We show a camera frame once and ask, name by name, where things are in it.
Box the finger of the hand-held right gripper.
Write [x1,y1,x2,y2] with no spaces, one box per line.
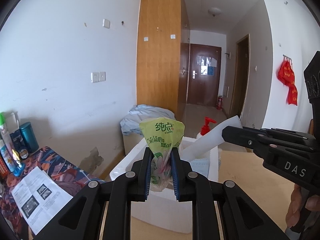
[221,126,315,155]

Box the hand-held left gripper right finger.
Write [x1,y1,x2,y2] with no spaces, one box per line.
[171,149,287,240]

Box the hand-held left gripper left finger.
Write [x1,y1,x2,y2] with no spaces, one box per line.
[32,147,153,240]

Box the blue face mask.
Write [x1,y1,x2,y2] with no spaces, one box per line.
[190,158,210,178]

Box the white paper sheet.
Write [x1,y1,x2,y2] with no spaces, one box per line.
[182,114,242,161]

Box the white foam box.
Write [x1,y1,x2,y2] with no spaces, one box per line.
[109,136,220,234]

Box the green tissue packet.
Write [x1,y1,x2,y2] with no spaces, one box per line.
[139,117,186,193]

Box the person's right hand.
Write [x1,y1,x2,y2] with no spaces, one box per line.
[286,184,320,233]

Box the red pump bottle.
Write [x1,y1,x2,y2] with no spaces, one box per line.
[196,117,217,139]

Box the brown entrance door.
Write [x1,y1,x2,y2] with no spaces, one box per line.
[186,44,222,107]

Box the light blue cloth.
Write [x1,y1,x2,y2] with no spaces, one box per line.
[120,104,175,137]

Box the red plastic bag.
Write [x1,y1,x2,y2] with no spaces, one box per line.
[277,60,295,85]
[286,84,298,106]

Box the white paper notice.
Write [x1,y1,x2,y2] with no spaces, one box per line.
[197,55,217,67]

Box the colourful printed desk mat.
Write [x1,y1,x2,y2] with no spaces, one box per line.
[0,145,105,233]

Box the printed paper leaflet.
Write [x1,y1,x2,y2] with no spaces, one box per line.
[11,166,73,235]

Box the wooden wardrobe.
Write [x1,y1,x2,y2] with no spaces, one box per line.
[136,0,192,130]

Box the teal bottle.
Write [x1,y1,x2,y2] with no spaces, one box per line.
[19,122,40,153]

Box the small blue yellow figurine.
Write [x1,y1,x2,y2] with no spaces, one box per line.
[11,149,25,177]

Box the white bottle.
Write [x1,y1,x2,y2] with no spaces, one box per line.
[5,112,19,133]

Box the green capped spray can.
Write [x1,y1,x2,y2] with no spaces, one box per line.
[0,112,9,143]

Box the brown side door frame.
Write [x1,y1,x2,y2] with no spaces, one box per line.
[229,34,250,127]

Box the white double wall socket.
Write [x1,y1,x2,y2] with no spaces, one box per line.
[91,71,106,83]

